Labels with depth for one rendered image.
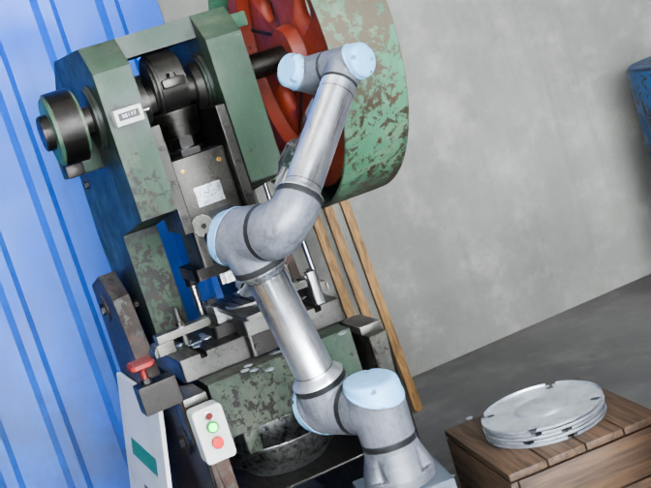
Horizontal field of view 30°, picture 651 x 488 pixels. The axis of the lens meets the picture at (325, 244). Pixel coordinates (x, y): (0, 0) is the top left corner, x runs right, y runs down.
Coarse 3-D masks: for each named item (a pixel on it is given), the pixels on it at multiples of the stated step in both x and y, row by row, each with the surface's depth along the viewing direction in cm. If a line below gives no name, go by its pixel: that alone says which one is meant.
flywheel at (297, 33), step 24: (240, 0) 339; (264, 0) 333; (288, 0) 313; (264, 24) 335; (288, 24) 317; (312, 24) 304; (264, 48) 341; (288, 48) 315; (312, 48) 310; (264, 96) 348; (288, 96) 341; (312, 96) 321; (288, 120) 344; (336, 168) 314
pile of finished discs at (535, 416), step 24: (552, 384) 297; (576, 384) 292; (504, 408) 292; (528, 408) 285; (552, 408) 280; (576, 408) 278; (600, 408) 277; (504, 432) 275; (528, 432) 272; (552, 432) 271; (576, 432) 273
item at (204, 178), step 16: (176, 160) 304; (192, 160) 304; (208, 160) 306; (224, 160) 307; (176, 176) 303; (192, 176) 304; (208, 176) 306; (224, 176) 308; (192, 192) 305; (208, 192) 306; (224, 192) 308; (192, 208) 305; (208, 208) 306; (224, 208) 308; (208, 224) 305; (192, 240) 308; (192, 256) 314; (208, 256) 307
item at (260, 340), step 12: (240, 300) 308; (252, 300) 303; (228, 312) 302; (240, 312) 297; (252, 312) 293; (240, 324) 303; (252, 324) 302; (264, 324) 304; (252, 336) 303; (264, 336) 304; (252, 348) 303; (264, 348) 304; (276, 348) 305
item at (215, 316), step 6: (234, 294) 321; (222, 300) 318; (228, 300) 315; (210, 306) 315; (216, 306) 313; (210, 312) 317; (216, 312) 312; (210, 318) 319; (216, 318) 313; (222, 318) 313; (228, 318) 314
